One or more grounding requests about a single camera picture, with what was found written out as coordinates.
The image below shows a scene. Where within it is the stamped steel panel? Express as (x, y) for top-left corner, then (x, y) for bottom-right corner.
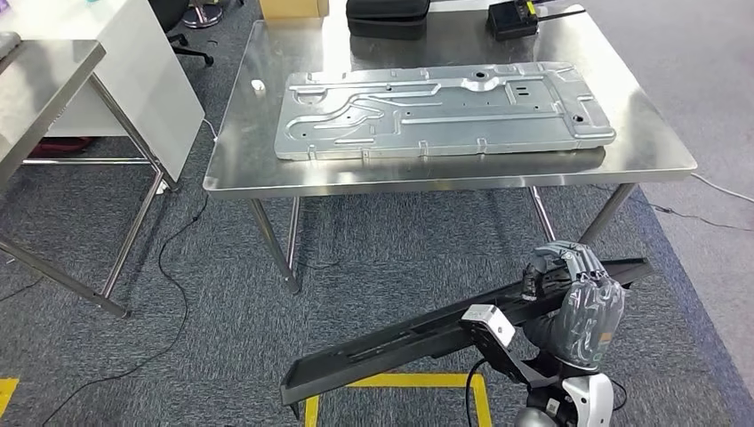
(273, 60), (618, 162)

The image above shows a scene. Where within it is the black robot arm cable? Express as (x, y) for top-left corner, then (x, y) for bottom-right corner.
(465, 356), (490, 427)

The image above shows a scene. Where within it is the stainless steel workbench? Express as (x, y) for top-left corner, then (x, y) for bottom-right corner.
(202, 0), (699, 296)

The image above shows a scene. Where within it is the white power cord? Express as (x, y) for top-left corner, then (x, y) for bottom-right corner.
(689, 172), (754, 205)

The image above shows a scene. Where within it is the long black plastic part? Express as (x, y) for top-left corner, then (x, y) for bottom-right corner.
(279, 256), (655, 407)

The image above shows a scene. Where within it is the yellow floor tape square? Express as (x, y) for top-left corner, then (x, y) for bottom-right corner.
(0, 376), (20, 417)
(303, 372), (493, 427)

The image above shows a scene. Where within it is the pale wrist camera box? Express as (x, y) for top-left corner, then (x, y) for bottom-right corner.
(460, 303), (517, 349)

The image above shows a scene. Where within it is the stainless steel table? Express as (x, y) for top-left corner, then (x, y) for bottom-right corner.
(0, 32), (180, 319)

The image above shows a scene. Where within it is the black handheld device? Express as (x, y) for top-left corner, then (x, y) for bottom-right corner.
(485, 0), (587, 43)

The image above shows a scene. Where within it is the black zip case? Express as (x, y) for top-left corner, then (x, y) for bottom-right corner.
(345, 0), (432, 41)

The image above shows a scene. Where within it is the red bag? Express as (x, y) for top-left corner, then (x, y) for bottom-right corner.
(26, 136), (94, 159)

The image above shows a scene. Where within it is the white cabinet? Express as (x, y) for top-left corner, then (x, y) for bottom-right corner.
(44, 0), (206, 182)

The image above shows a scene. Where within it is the cardboard box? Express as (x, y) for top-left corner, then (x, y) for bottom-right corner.
(259, 0), (330, 20)

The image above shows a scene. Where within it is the chrome chair base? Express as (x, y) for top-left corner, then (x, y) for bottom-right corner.
(180, 0), (226, 29)

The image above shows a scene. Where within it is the black floor cable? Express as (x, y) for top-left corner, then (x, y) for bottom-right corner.
(41, 194), (210, 427)
(591, 185), (754, 232)

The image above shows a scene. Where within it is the black office chair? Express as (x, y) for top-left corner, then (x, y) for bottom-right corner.
(147, 0), (215, 67)

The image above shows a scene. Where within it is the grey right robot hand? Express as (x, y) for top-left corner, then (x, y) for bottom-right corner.
(521, 240), (626, 374)

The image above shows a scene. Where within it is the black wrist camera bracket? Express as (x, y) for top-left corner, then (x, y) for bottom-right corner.
(470, 322), (557, 391)

